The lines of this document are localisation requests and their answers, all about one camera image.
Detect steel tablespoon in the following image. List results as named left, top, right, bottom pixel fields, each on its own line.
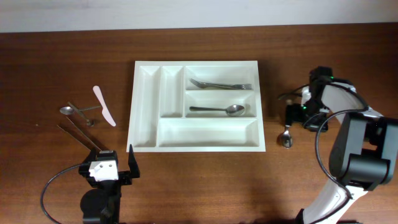
left=189, top=105, right=245, bottom=117
left=280, top=125, right=293, bottom=149

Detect steel fork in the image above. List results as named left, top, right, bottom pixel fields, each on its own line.
left=203, top=83, right=252, bottom=90
left=190, top=78, right=236, bottom=90

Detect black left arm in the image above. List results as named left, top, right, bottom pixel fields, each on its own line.
left=78, top=146, right=141, bottom=223

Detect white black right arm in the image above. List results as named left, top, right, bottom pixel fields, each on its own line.
left=279, top=66, right=397, bottom=224

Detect small dark steel spoon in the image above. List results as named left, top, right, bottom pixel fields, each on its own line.
left=68, top=102, right=95, bottom=127

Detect pink plastic knife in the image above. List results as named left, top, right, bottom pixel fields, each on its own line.
left=93, top=85, right=116, bottom=127

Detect small steel teaspoon left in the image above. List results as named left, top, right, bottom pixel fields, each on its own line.
left=60, top=106, right=100, bottom=115

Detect white plastic cutlery tray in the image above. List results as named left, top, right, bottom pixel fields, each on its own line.
left=127, top=61, right=266, bottom=152

